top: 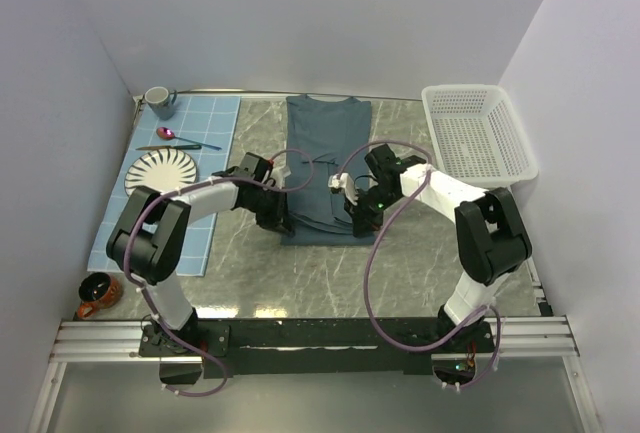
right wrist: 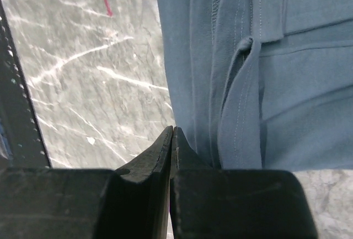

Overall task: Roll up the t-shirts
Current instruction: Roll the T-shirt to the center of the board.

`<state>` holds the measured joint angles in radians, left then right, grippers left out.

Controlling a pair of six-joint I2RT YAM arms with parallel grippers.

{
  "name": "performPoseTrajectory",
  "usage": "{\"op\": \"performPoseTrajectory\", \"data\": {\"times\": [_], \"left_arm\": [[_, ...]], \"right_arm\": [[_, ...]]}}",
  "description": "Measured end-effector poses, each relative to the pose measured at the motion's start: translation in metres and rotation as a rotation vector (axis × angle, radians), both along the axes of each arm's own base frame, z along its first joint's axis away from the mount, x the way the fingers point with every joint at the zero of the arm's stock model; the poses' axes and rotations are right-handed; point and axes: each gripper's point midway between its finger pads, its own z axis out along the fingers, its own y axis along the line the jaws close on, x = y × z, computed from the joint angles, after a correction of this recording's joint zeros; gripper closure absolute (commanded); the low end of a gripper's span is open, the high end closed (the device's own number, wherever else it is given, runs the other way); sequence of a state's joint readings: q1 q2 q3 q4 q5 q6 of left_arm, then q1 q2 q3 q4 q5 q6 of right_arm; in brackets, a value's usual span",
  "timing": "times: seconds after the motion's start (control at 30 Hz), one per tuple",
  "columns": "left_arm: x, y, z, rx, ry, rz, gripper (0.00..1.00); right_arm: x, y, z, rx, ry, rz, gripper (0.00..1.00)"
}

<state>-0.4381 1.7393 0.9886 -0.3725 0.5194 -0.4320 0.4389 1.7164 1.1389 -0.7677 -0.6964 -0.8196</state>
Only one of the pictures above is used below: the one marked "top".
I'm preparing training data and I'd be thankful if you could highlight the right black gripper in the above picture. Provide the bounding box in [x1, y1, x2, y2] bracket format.
[344, 184, 401, 238]

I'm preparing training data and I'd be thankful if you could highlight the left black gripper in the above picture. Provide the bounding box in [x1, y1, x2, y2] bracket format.
[243, 185, 295, 235]

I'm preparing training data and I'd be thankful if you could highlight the blue-grey t-shirt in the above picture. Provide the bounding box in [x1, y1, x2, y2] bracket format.
[281, 95, 375, 247]

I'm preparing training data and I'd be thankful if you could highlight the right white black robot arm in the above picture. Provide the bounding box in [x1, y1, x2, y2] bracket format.
[328, 141, 532, 352]

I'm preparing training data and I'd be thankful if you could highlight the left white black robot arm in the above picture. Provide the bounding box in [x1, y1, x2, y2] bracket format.
[106, 153, 294, 355]

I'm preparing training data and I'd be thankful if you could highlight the blue checked placemat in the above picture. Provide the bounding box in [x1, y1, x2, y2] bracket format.
[87, 94, 240, 273]

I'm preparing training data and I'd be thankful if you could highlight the white blue striped plate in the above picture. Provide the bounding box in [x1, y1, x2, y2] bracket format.
[124, 148, 198, 196]

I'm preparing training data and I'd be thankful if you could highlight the white perforated plastic basket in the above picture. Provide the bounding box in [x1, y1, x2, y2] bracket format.
[421, 84, 539, 189]

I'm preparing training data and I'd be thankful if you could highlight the iridescent purple spoon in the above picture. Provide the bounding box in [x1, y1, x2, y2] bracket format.
[156, 127, 222, 151]

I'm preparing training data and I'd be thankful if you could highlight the grey mug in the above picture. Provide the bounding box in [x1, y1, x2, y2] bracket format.
[143, 86, 177, 121]

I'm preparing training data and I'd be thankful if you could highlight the brown orange ceramic mug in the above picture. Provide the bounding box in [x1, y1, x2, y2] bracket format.
[76, 272, 123, 320]

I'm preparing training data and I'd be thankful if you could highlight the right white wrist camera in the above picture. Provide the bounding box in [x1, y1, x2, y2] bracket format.
[328, 173, 358, 205]

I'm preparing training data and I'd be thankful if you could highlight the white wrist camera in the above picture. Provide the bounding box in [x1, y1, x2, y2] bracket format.
[279, 166, 291, 182]
[328, 173, 358, 205]

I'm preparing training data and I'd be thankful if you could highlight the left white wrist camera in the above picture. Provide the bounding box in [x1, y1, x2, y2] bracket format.
[279, 166, 291, 182]

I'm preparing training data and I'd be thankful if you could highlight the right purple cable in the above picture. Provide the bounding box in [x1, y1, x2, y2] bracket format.
[338, 140, 501, 391]

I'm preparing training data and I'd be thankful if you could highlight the purple cable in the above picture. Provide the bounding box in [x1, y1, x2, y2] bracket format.
[338, 140, 501, 391]
[121, 148, 315, 398]

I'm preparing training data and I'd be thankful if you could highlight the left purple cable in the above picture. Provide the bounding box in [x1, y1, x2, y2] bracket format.
[121, 148, 315, 398]

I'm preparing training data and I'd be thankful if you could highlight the aluminium frame rail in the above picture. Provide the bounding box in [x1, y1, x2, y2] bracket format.
[49, 317, 579, 363]

